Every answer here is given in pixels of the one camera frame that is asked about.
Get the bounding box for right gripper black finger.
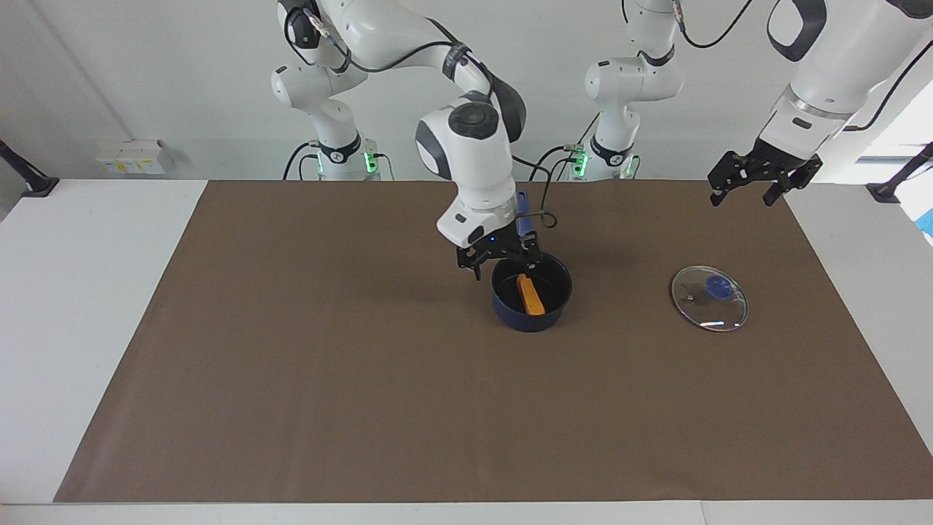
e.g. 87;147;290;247
457;248;488;281
514;232;544;274

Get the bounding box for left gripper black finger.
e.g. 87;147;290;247
762;155;823;206
708;151;759;207

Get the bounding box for yellow corn cob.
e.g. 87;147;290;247
516;273;547;316

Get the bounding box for black clamp stand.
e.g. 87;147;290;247
866;142;933;204
0;139;60;198

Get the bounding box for brown table mat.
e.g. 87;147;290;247
53;180;933;504

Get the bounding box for white socket boxes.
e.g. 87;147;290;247
97;140;167;176

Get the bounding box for dark blue pot with handle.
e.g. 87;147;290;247
491;191;573;333

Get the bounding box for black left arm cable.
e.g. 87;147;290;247
674;0;933;133

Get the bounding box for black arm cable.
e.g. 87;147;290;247
306;13;559;231
674;0;933;133

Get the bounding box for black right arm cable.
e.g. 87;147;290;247
306;13;559;231

